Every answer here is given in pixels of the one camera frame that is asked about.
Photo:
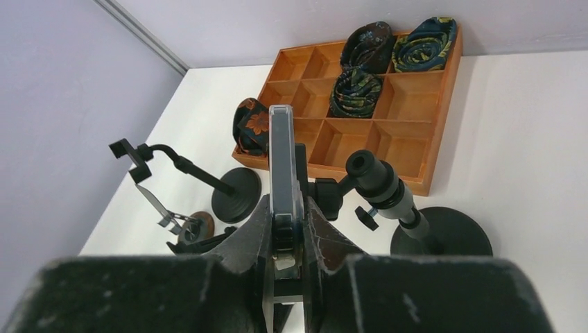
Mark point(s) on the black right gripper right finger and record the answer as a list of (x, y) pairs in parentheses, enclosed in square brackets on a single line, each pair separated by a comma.
[(347, 290)]

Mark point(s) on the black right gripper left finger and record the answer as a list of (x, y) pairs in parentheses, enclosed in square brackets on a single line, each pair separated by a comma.
[(228, 289)]

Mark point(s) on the wooden-base grey phone stand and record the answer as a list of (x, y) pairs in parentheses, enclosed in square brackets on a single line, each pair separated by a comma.
[(189, 229)]

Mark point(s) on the black round-base phone stand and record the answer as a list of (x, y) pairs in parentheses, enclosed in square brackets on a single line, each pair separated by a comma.
[(234, 197)]

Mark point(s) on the black pole phone stand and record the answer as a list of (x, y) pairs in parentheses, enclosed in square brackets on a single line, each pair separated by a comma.
[(429, 231)]

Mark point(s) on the white-case smartphone stand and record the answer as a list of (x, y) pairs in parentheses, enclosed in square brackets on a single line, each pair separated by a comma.
[(286, 202)]

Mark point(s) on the dark rolled tie in tray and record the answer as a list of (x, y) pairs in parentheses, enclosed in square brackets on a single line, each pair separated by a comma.
[(250, 128)]

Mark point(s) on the dark rolled tie middle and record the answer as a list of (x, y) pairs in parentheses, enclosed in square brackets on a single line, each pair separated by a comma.
[(355, 94)]

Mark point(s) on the dark rolled tie back left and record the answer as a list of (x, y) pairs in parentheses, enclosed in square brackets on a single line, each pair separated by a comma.
[(369, 48)]

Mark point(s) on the dark rolled tie back right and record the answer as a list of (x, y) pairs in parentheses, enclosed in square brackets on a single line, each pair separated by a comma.
[(427, 47)]

